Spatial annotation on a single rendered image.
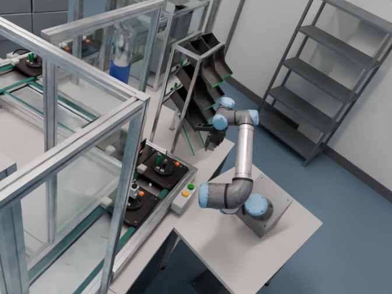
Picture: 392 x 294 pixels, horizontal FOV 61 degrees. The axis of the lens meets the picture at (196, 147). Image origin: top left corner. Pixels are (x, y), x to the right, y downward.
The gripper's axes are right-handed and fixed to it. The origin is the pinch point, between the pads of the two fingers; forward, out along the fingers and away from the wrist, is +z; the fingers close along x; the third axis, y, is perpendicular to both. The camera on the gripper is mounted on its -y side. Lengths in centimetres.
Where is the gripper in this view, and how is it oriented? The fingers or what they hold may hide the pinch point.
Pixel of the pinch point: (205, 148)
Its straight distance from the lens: 194.7
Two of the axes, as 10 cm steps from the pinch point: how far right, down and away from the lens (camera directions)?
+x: 4.4, -4.8, 7.6
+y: 8.6, 4.7, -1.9
